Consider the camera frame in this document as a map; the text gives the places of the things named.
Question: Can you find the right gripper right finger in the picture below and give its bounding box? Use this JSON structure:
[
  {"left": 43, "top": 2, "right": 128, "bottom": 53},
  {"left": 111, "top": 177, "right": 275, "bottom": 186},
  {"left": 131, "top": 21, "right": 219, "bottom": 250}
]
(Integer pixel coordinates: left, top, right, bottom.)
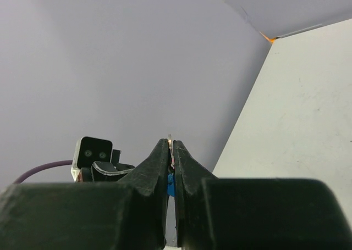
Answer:
[{"left": 173, "top": 140, "right": 351, "bottom": 249}]

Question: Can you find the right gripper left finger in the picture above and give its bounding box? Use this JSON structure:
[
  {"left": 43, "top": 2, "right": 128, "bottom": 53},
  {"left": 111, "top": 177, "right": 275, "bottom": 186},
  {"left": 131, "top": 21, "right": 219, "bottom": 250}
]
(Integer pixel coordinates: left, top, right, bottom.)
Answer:
[{"left": 1, "top": 138, "right": 168, "bottom": 249}]

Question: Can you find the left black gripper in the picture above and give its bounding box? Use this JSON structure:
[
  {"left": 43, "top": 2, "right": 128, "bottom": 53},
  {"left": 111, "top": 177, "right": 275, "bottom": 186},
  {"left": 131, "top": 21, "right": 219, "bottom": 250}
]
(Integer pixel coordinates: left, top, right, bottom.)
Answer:
[{"left": 81, "top": 161, "right": 135, "bottom": 182}]

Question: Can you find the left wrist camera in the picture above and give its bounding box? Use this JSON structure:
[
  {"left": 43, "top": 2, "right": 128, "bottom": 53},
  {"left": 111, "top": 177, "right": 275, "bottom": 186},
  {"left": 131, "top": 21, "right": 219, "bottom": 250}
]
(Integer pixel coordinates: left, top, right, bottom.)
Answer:
[{"left": 71, "top": 136, "right": 113, "bottom": 182}]

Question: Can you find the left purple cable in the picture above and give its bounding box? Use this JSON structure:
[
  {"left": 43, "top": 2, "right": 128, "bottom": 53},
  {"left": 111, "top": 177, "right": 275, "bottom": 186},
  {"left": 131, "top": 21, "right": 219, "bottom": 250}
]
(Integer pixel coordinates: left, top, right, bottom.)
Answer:
[{"left": 13, "top": 159, "right": 74, "bottom": 185}]

